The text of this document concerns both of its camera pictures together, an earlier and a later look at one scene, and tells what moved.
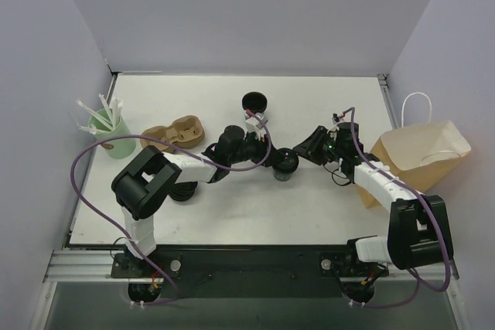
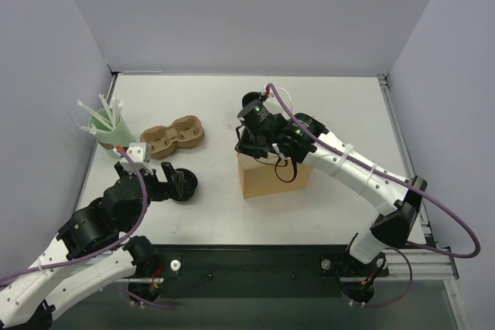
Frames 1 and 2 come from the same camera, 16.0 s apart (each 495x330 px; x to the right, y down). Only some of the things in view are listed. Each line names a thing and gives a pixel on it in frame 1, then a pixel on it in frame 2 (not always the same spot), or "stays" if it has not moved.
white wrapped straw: x=117 y=106 stays
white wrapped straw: x=104 y=122 stays
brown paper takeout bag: x=424 y=154 → x=263 y=177
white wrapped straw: x=107 y=110 stays
